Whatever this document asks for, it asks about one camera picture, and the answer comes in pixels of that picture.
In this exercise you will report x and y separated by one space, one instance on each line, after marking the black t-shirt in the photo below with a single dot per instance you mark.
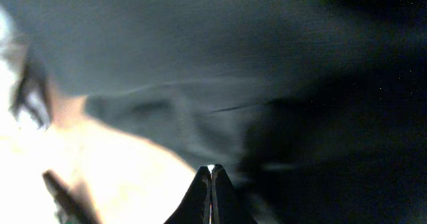
316 109

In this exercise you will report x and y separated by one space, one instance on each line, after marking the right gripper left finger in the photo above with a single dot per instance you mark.
195 205

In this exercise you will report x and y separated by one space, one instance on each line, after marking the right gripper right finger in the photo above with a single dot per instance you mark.
225 205

